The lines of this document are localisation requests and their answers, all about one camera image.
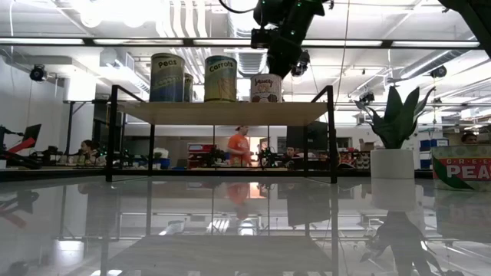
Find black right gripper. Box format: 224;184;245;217
266;22;312;80

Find white Saucy beans can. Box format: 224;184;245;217
249;73;284;104

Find teal yellow Carrots can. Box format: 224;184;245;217
203;55;239;104

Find olive yellow tin can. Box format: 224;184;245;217
183;72;195;103

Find blue Peas can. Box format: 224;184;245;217
149;52;186;103

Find dotted Green Peas can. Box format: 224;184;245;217
431;144;491;192

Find black screen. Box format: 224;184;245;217
285;121;331;150

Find black ceiling spotlight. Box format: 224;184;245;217
359;90;376;107
429;64;448;80
29;64;48;82

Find person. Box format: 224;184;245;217
460;131;479;146
282;146;304;169
226;125;253;168
78;139;101;166

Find red tool cart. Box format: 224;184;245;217
186;143;216;168

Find green plant in white pot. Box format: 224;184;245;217
353;84;437;180

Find blue storage bins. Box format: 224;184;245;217
419;138;450;169

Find black and red equipment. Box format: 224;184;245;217
0;123;43;170

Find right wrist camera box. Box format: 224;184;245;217
250;28;274;50

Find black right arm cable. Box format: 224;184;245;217
217;0;257;15

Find wooden shelf with black frame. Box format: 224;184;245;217
105;84;339;184

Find black aluminium rig frame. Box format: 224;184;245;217
0;36;491;182

